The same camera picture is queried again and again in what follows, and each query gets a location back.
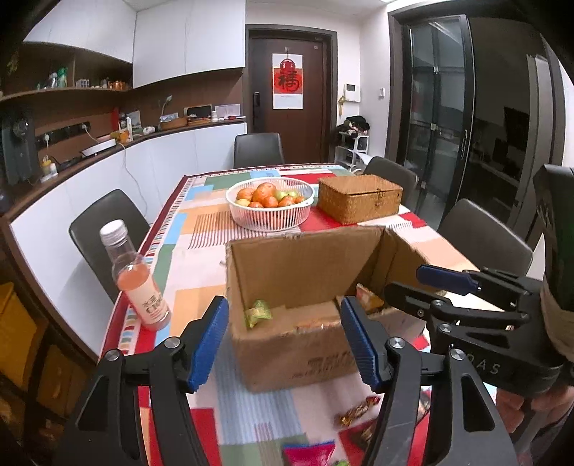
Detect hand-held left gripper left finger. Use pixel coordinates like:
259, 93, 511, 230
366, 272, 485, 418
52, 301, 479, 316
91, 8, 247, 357
63, 296, 230, 466

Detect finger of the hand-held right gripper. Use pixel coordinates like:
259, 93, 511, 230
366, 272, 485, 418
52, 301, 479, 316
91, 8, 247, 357
384, 281, 531, 333
416, 264, 544, 311

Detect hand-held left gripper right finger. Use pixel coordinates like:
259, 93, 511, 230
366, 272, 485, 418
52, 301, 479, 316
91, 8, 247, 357
339, 296, 518, 466

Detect orange snack packet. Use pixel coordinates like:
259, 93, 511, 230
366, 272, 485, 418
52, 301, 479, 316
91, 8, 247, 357
356, 284, 386, 314

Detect green candy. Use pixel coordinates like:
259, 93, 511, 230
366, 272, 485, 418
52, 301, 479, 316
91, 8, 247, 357
244, 299, 273, 330

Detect gold red candy wrapper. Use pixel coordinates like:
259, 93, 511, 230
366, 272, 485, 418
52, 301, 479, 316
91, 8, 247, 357
339, 395, 382, 427

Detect brown cardboard box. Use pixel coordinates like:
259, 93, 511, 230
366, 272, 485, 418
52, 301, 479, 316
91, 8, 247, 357
224, 225, 453, 394

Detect red snack packet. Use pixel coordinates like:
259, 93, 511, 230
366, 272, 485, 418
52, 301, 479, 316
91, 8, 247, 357
338, 419, 382, 453

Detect pink snack packet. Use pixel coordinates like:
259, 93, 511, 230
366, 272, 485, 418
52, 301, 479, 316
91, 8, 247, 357
282, 441, 337, 466

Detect person's right hand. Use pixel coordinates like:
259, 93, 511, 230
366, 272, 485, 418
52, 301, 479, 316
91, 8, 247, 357
495, 384, 574, 444

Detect dark grey dining chair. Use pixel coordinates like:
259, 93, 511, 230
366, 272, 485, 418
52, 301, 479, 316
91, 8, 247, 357
437, 198, 534, 279
361, 156, 419, 211
233, 133, 285, 170
69, 189, 151, 303

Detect pink drink bottle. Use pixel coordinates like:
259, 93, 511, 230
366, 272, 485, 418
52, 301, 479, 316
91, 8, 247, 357
99, 219, 172, 332

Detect woven wicker lidded box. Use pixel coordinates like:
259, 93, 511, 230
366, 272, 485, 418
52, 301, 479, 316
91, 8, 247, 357
317, 174, 404, 225

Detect colourful patchwork tablecloth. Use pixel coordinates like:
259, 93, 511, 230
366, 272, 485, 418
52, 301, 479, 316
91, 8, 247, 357
98, 163, 507, 466

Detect white plastic fruit basket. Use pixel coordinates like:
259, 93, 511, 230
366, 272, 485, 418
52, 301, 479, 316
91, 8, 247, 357
225, 177, 315, 232

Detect white shoe rack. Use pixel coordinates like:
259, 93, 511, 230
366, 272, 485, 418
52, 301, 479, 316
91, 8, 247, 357
334, 132, 371, 173

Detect pile of orange fruit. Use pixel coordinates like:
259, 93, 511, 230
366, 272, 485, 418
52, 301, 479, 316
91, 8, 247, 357
236, 181, 306, 209

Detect black framed glass sliding door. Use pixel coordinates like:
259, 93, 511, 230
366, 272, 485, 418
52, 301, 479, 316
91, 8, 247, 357
388, 9, 476, 225

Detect dark bag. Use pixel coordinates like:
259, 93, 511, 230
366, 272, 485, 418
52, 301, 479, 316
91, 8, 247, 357
332, 115, 371, 137

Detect white lower counter cabinets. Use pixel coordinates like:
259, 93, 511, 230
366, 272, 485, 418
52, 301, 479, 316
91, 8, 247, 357
9, 121, 248, 359

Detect dark brown entrance door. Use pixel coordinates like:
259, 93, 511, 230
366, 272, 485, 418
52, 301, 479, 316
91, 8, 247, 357
246, 29, 338, 164

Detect yellow storage crate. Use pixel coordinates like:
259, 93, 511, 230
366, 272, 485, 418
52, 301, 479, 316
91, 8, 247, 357
0, 282, 37, 390

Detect black countertop appliance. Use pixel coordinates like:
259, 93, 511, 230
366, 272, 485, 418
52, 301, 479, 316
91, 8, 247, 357
0, 108, 41, 184

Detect white power cable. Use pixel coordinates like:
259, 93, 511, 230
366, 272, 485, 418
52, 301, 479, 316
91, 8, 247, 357
83, 128, 155, 225

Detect red and white wall calendar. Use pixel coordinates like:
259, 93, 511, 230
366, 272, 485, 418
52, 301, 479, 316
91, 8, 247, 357
272, 53, 304, 109

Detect black wall power strip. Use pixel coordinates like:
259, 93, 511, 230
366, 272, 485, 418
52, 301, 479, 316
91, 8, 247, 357
35, 122, 91, 146

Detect wooden wall shelf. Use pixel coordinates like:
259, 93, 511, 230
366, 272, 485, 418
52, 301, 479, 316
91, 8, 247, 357
0, 42, 134, 101

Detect white upper wall cabinets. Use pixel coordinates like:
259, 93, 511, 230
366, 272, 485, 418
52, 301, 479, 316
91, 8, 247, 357
22, 0, 246, 89

